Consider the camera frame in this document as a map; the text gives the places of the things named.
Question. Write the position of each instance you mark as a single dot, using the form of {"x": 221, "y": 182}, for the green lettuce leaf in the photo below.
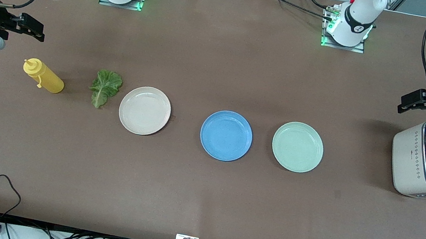
{"x": 105, "y": 86}

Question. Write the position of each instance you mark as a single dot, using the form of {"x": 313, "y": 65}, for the pale green round plate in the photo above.
{"x": 297, "y": 147}

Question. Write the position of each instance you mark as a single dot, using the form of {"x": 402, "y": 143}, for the yellow mustard squeeze bottle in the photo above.
{"x": 48, "y": 81}

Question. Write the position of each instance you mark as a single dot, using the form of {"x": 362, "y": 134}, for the beige round plate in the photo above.
{"x": 145, "y": 111}

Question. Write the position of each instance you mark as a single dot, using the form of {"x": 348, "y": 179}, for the blue round plate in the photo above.
{"x": 226, "y": 135}

